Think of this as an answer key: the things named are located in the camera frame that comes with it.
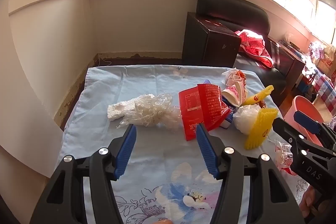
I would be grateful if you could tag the person's right hand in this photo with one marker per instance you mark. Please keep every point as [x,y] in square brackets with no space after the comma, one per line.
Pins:
[307,200]

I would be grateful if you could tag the white plastic bag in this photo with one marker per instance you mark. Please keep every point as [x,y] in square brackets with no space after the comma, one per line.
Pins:
[245,119]

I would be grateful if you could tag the black leather armchair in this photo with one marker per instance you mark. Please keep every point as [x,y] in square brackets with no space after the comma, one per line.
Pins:
[231,8]

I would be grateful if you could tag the blue tissue pack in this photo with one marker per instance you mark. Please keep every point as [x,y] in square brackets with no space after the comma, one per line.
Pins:
[227,119]

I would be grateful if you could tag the clear plastic wrapper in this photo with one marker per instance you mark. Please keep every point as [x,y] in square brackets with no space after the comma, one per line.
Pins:
[283,158]

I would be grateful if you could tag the red dotted cloth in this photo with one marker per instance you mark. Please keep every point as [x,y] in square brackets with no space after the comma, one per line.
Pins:
[254,48]

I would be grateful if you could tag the cream towel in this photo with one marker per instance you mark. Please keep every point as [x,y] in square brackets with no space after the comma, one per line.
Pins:
[323,108]

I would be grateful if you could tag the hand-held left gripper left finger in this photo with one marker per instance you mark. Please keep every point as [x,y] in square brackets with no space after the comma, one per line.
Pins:
[126,153]

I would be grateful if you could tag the table with checked tablecloth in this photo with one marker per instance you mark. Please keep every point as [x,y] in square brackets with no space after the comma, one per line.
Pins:
[325,87]

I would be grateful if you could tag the checked cloth bundle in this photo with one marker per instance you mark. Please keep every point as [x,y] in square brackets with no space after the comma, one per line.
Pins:
[316,50]

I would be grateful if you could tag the white foam sheet piece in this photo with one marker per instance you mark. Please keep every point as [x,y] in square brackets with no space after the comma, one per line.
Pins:
[118,109]

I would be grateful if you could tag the clear bubble wrap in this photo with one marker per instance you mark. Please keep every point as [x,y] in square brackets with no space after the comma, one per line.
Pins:
[157,111]

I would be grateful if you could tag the light blue floral cloth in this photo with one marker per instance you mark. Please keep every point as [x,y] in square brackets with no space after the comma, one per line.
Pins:
[92,121]

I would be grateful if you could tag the yellow snack packet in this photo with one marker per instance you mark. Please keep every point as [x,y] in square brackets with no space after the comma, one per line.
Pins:
[258,96]

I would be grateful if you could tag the red white wrapper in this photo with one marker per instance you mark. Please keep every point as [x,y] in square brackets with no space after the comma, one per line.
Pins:
[233,95]

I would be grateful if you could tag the white panel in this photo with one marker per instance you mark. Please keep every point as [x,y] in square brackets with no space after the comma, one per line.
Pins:
[26,108]

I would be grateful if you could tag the yellow foam net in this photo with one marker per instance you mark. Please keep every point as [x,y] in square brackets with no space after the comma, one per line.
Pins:
[258,132]

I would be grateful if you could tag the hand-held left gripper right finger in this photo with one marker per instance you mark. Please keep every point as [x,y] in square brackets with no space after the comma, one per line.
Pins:
[207,153]

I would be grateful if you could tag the pink plastic bucket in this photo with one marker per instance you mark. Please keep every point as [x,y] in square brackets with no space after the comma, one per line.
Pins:
[304,103]

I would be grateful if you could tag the red snack packet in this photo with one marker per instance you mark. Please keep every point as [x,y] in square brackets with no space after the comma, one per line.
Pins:
[194,113]

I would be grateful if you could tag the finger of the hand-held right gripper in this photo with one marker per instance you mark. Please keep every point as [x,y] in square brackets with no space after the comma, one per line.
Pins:
[307,121]
[288,132]

